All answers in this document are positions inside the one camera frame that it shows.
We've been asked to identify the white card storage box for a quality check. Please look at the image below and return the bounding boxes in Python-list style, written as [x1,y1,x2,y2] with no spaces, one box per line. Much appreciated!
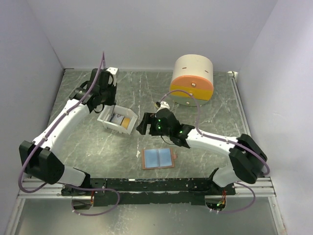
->
[97,105,138,135]

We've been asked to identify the pink leather card holder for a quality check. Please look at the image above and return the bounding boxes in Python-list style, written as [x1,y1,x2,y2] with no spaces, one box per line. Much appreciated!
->
[142,148,176,170]

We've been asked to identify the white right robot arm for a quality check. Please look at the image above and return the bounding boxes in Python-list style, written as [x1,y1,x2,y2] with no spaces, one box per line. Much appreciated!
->
[136,108,269,195]

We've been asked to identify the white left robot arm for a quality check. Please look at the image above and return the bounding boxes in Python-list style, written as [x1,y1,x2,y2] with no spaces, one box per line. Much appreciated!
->
[19,67,119,195]

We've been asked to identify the white card stack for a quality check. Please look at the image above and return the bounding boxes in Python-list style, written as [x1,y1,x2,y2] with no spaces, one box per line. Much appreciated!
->
[111,114,124,125]

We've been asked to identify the gold card stack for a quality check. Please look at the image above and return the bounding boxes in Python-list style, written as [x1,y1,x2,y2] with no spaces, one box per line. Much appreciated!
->
[121,117,131,129]

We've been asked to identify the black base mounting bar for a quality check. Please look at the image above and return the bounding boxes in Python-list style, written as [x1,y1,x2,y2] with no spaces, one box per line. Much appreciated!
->
[61,177,237,208]

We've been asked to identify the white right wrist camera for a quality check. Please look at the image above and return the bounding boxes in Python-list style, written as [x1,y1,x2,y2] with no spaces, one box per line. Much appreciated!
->
[155,101,170,111]

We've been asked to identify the aluminium right side rail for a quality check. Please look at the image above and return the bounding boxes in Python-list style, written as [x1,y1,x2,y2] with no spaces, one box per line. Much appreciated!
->
[227,71,251,135]

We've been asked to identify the aluminium rail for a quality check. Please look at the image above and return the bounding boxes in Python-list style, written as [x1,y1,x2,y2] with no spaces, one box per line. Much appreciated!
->
[227,71,251,135]
[18,178,276,199]

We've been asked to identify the aluminium front rail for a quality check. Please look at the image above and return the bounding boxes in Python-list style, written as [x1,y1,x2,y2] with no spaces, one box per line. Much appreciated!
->
[18,178,276,199]

